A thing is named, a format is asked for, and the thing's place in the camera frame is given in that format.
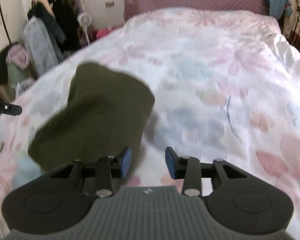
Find dark green hoodie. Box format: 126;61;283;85
28;62;155;172

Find pink clothes in basket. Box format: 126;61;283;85
0;42;31;98

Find dark clothes on rack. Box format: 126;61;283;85
27;0;82;57

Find light patterned garment bag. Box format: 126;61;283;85
23;16;58;76

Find floral white duvet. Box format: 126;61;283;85
0;8;300;239

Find white standing fan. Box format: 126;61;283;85
77;12;92;45

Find pink cloth beside bed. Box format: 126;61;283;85
93;28;113;40

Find blue plush toy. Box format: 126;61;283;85
269;0;293;20

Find wall power outlet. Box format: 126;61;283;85
105;0;115;8

